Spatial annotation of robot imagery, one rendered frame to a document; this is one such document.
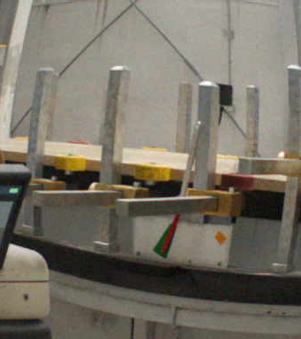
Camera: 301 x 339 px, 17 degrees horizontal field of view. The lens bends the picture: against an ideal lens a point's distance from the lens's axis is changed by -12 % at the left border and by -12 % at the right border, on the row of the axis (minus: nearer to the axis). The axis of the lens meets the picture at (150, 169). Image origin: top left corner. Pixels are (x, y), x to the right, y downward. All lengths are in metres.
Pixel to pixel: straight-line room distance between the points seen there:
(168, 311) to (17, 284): 1.01
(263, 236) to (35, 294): 1.10
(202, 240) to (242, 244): 0.23
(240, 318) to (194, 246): 0.23
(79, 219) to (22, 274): 1.36
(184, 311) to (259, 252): 0.25
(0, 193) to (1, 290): 0.19
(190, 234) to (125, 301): 0.27
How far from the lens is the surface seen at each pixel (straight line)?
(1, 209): 1.43
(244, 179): 2.44
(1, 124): 4.15
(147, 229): 2.49
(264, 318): 2.37
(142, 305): 2.56
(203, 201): 2.34
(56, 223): 2.95
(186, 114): 3.76
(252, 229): 2.60
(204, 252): 2.41
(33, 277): 1.58
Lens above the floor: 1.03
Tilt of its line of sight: 3 degrees down
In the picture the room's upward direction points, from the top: 4 degrees clockwise
